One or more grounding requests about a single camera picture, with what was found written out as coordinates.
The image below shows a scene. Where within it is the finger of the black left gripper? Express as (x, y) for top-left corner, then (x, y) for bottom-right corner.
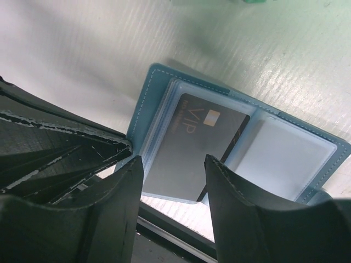
(1, 77), (126, 140)
(1, 111), (132, 204)

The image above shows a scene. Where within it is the blue leather card holder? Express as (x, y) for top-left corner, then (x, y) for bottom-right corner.
(127, 64), (350, 204)

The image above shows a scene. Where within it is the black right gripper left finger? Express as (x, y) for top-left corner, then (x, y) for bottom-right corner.
(1, 156), (144, 262)

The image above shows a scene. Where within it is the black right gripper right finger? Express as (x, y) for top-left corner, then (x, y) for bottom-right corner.
(205, 155), (350, 262)

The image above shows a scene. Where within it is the green plastic bin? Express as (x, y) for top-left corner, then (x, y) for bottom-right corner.
(244, 0), (267, 4)

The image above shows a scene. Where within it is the black VIP credit card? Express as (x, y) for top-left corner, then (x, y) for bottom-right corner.
(143, 93), (250, 202)

